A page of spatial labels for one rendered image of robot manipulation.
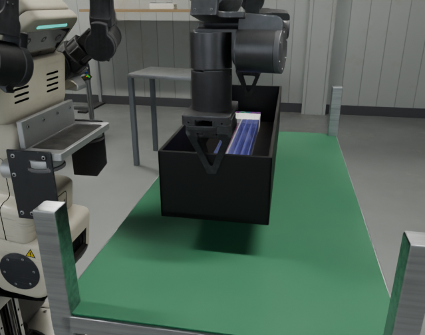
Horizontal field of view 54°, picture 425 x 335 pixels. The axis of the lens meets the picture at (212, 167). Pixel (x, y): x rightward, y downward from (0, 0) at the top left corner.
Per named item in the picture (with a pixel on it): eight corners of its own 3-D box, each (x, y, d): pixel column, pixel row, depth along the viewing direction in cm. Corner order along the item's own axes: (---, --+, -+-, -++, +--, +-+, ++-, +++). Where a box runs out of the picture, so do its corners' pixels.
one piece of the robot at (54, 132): (0, 218, 92) (-20, 123, 84) (62, 171, 117) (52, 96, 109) (66, 224, 89) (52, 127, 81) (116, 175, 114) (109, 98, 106)
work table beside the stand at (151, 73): (209, 174, 346) (209, 78, 317) (134, 165, 365) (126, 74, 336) (223, 156, 387) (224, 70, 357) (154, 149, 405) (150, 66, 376)
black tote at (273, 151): (219, 123, 119) (219, 84, 115) (279, 125, 116) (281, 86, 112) (160, 216, 67) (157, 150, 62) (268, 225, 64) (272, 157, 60)
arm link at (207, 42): (199, 22, 58) (182, 23, 53) (246, 22, 56) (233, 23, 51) (199, 72, 61) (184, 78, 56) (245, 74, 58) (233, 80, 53)
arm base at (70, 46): (65, 48, 118) (42, 53, 107) (84, 30, 115) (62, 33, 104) (84, 73, 120) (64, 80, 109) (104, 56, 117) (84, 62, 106)
